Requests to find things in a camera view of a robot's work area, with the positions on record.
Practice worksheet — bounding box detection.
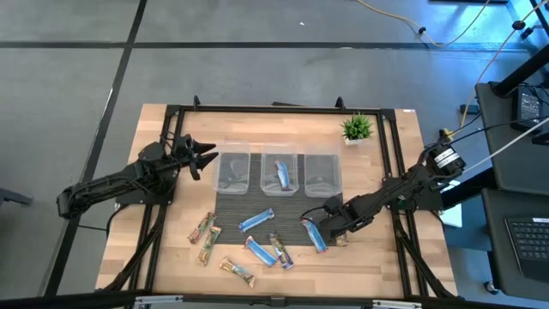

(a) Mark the black laptop keyboard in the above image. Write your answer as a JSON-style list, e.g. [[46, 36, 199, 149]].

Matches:
[[504, 216, 549, 284]]

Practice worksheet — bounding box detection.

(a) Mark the black side desk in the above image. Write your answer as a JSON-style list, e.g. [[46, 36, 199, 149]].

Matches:
[[474, 81, 549, 197]]

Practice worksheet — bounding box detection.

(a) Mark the white cable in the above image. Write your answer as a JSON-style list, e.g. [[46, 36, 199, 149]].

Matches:
[[462, 127, 549, 173]]

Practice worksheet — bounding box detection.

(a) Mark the black power adapter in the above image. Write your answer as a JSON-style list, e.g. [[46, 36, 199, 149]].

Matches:
[[510, 85, 549, 134]]

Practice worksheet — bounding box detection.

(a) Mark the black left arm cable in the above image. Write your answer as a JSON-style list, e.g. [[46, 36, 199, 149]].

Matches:
[[75, 204, 125, 235]]

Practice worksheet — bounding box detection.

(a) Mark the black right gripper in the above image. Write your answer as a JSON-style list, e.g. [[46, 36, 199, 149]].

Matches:
[[318, 205, 368, 247]]

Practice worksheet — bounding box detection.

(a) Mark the grey chair leg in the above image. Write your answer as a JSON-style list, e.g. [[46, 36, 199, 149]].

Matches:
[[0, 187, 34, 208]]

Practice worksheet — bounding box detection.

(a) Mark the black rail with silver brackets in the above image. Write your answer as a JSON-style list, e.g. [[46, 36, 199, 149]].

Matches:
[[0, 290, 549, 309]]

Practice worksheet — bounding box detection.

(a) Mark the dark grey woven mat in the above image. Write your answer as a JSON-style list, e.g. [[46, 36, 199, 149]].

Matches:
[[213, 153, 344, 246]]

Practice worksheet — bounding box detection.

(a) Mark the beige cable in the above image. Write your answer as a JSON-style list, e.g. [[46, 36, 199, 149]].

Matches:
[[458, 0, 549, 130]]

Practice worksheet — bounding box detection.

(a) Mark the purple blue granola bar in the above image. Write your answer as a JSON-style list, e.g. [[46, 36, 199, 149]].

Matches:
[[268, 232, 295, 270]]

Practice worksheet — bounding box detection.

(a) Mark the black desk with laptop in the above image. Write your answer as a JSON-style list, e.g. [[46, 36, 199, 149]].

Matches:
[[480, 187, 549, 298]]

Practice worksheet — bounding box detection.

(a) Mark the clear plastic bin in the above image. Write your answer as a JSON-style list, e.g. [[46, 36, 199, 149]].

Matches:
[[259, 142, 300, 197], [212, 140, 252, 196], [303, 143, 344, 198]]

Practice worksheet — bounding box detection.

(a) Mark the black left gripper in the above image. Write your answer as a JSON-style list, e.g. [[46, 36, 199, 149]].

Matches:
[[172, 133, 220, 182]]

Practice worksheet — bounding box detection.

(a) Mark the black aluminium table frame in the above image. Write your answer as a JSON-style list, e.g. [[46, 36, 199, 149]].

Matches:
[[102, 94, 458, 301]]

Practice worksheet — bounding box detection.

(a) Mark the green artificial plant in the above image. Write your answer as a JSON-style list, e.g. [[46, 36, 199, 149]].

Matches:
[[341, 112, 374, 141]]

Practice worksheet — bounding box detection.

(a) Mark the black diagonal beam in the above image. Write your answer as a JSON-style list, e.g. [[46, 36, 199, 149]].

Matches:
[[491, 54, 549, 98]]

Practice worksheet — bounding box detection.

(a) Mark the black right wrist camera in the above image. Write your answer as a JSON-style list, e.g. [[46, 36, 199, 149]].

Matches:
[[322, 195, 343, 215]]

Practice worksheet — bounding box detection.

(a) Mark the yellow floor cable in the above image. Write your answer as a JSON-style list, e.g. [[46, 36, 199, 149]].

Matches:
[[355, 0, 492, 48]]

